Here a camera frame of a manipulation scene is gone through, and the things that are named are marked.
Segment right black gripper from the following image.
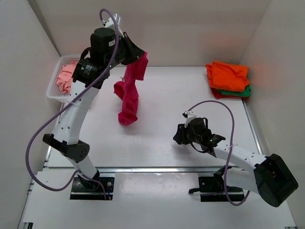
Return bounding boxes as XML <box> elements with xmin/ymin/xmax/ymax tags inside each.
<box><xmin>173</xmin><ymin>122</ymin><xmax>201</xmax><ymax>145</ymax></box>

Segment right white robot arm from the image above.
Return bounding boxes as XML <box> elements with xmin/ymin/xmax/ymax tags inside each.
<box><xmin>173</xmin><ymin>118</ymin><xmax>298</xmax><ymax>207</ymax></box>

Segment orange folded t shirt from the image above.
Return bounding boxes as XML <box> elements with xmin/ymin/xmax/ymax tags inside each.
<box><xmin>205</xmin><ymin>61</ymin><xmax>250</xmax><ymax>92</ymax></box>

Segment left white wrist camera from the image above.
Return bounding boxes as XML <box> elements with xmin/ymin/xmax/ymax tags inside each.
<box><xmin>103</xmin><ymin>13</ymin><xmax>122</xmax><ymax>28</ymax></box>

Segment green folded t shirt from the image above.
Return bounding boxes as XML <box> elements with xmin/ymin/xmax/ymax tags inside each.
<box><xmin>217</xmin><ymin>85</ymin><xmax>251</xmax><ymax>98</ymax></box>

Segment aluminium table rail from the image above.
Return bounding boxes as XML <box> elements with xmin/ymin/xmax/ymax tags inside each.
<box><xmin>42</xmin><ymin>167</ymin><xmax>270</xmax><ymax>174</ymax></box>

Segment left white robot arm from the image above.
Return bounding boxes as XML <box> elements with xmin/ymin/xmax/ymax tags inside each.
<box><xmin>43</xmin><ymin>28</ymin><xmax>144</xmax><ymax>190</ymax></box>

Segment red folded t shirt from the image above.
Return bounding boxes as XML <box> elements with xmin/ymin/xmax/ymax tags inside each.
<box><xmin>211</xmin><ymin>88</ymin><xmax>248</xmax><ymax>100</ymax></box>

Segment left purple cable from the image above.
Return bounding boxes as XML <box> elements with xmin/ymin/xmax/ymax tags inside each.
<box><xmin>25</xmin><ymin>9</ymin><xmax>120</xmax><ymax>200</ymax></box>

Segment magenta t shirt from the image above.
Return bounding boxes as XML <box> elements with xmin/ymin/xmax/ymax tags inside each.
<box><xmin>114</xmin><ymin>52</ymin><xmax>148</xmax><ymax>126</ymax></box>

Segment pink t shirt in basket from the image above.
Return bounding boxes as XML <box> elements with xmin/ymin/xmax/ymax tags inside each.
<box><xmin>56</xmin><ymin>62</ymin><xmax>77</xmax><ymax>94</ymax></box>

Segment white plastic basket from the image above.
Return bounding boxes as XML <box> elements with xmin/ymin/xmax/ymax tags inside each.
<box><xmin>46</xmin><ymin>54</ymin><xmax>81</xmax><ymax>103</ymax></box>

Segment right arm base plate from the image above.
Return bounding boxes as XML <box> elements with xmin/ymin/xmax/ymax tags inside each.
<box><xmin>188</xmin><ymin>166</ymin><xmax>245</xmax><ymax>202</ymax></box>

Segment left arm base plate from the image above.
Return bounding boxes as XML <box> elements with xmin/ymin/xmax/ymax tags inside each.
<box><xmin>70</xmin><ymin>175</ymin><xmax>115</xmax><ymax>201</ymax></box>

